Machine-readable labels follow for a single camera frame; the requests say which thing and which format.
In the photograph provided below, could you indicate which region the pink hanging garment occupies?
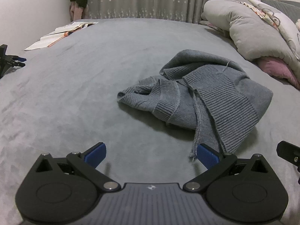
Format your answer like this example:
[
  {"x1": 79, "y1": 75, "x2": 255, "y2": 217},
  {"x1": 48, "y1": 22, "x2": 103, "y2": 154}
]
[{"x1": 70, "y1": 1, "x2": 89, "y2": 21}]

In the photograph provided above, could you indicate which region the grey quilted headboard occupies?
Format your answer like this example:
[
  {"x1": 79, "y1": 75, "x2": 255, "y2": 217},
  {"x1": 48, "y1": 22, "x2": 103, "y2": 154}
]
[{"x1": 261, "y1": 0, "x2": 300, "y2": 24}]

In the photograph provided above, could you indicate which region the black clamp with blue tips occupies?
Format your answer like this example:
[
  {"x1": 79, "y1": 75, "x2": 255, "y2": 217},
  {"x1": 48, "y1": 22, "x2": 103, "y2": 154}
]
[{"x1": 0, "y1": 44, "x2": 27, "y2": 79}]

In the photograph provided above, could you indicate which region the printed pillow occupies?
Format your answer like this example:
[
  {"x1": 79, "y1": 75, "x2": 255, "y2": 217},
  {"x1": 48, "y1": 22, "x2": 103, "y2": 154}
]
[{"x1": 245, "y1": 0, "x2": 300, "y2": 59}]

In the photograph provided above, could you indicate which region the pink pillow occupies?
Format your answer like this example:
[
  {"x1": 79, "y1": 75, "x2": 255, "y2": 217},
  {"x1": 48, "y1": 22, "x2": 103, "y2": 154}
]
[{"x1": 256, "y1": 56, "x2": 300, "y2": 89}]

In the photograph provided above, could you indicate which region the striped grey cloth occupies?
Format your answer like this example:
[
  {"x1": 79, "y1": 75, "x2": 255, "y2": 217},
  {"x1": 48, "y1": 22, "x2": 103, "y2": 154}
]
[{"x1": 199, "y1": 20, "x2": 230, "y2": 37}]

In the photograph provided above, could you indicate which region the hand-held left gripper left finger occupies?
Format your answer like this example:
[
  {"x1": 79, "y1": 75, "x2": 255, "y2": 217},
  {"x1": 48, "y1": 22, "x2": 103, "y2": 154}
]
[{"x1": 35, "y1": 142, "x2": 121, "y2": 191}]

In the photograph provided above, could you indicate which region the grey knit sweater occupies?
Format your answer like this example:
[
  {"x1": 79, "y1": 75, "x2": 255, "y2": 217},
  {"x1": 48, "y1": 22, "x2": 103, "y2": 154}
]
[{"x1": 117, "y1": 49, "x2": 274, "y2": 162}]

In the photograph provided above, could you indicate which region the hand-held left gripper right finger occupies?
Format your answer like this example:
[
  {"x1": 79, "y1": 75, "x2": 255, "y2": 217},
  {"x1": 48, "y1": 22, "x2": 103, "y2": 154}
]
[{"x1": 183, "y1": 143, "x2": 270, "y2": 191}]

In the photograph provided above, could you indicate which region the open book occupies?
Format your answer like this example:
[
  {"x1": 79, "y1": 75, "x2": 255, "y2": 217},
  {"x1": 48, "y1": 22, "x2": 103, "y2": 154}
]
[{"x1": 24, "y1": 22, "x2": 99, "y2": 51}]

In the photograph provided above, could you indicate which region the light grey duvet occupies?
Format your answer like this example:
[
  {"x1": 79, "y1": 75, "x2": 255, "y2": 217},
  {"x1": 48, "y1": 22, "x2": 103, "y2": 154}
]
[{"x1": 201, "y1": 0, "x2": 300, "y2": 75}]

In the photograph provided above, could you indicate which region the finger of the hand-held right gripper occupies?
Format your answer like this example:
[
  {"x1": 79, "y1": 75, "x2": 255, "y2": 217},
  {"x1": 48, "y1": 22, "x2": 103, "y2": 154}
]
[{"x1": 277, "y1": 141, "x2": 300, "y2": 184}]

